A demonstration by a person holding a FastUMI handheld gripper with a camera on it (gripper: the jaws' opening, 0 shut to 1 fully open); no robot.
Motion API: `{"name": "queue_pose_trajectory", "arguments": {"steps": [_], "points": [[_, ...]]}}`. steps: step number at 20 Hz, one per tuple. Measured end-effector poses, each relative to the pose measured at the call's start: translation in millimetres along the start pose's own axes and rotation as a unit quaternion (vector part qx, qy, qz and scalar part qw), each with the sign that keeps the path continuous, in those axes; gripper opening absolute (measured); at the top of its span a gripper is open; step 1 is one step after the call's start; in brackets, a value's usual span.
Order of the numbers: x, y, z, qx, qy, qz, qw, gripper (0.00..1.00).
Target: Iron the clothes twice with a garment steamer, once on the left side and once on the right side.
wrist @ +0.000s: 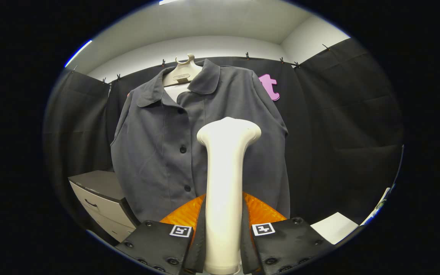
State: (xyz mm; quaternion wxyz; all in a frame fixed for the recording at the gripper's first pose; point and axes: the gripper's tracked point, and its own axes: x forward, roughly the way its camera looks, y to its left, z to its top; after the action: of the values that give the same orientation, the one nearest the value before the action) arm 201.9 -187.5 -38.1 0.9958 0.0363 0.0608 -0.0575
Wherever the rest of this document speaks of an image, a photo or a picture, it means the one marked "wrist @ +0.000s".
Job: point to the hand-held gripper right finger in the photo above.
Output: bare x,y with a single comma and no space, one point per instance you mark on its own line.
292,240

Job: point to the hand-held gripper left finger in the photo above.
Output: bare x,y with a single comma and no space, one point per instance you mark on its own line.
159,244

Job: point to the grey button shirt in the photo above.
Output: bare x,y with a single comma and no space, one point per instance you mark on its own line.
147,152

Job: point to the white garment steamer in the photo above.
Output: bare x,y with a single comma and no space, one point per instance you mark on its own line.
225,172

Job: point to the white board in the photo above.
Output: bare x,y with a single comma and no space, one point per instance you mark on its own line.
334,228

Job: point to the grey drawer cabinet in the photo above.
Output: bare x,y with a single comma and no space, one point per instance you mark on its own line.
97,183

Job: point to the white power strip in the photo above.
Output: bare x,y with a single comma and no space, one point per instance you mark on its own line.
382,200

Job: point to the white mannequin stand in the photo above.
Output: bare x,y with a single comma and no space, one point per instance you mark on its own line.
181,74

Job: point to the row of black clips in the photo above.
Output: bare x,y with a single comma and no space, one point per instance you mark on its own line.
247,55

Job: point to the wide ceiling light panel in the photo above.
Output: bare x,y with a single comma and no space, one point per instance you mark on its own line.
168,1

